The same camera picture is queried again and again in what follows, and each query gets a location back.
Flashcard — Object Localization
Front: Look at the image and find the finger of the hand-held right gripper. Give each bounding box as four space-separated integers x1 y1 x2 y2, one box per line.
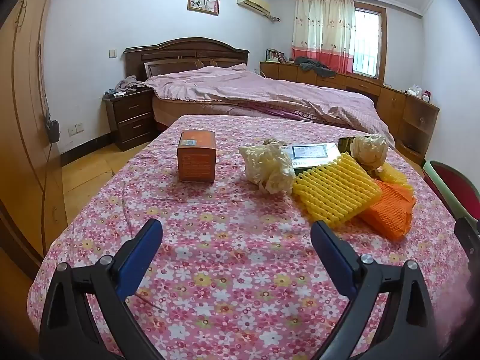
454 217 479 271

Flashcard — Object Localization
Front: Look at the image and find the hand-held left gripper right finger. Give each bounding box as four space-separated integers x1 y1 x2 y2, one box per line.
310 220 437 360

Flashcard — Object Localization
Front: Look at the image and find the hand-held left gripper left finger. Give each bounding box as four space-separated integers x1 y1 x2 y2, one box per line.
39 218 166 360

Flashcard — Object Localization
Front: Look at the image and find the red bin with green rim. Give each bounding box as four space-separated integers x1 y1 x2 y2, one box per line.
423 160 480 233

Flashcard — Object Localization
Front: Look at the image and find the large yellow foam fruit net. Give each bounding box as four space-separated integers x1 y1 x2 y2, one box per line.
292 152 382 229

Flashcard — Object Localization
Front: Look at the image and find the orange foam fruit net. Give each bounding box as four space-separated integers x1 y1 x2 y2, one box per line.
358 179 417 241

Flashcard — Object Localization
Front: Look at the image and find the small yellow foam fruit net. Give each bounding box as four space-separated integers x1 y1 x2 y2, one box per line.
377 165 415 196

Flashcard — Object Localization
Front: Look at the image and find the white box with blue label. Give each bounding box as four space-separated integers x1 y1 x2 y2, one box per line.
281 142 342 170

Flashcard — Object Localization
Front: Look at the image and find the small white foam fruit net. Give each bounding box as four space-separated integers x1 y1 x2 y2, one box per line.
350 134 389 175

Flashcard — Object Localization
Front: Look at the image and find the large white foam fruit net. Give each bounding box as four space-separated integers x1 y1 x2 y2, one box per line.
239 140 297 196

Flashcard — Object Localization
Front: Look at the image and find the orange cardboard box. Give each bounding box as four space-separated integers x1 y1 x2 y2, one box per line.
177 130 217 184

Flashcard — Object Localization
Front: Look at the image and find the pink floral tablecloth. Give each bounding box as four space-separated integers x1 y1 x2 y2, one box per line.
28 114 475 360

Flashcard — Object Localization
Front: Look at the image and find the dark wooden nightstand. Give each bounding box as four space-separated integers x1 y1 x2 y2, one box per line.
103 88 158 151

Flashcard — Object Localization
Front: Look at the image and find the long wooden cabinet unit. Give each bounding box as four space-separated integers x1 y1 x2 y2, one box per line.
260 61 440 166

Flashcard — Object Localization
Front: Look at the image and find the bed base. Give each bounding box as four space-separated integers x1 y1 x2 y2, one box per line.
151 95 271 132

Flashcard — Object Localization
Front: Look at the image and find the pink clothes heap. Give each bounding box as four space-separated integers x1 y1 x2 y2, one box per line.
114 76 148 92

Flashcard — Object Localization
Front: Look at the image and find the wooden wardrobe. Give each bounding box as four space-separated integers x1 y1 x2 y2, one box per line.
0 0 68 282

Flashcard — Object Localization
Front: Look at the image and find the bed with pink blanket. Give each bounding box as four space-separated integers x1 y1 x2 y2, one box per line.
144 64 394 147

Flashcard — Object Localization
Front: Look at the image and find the dark grey clothes heap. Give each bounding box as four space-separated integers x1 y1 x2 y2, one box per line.
294 56 337 79

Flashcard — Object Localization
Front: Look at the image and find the row of books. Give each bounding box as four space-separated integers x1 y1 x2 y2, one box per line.
265 49 295 64

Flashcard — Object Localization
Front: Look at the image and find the dark wooden headboard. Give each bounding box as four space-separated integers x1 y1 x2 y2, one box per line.
123 37 250 82

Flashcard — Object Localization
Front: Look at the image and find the wooden framed window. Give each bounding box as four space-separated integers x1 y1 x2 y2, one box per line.
352 2 387 81

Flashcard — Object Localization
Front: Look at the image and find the cream and red curtain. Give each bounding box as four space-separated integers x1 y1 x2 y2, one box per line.
292 0 355 74

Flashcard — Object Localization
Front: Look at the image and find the wall air conditioner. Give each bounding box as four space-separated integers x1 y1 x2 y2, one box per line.
237 0 271 19

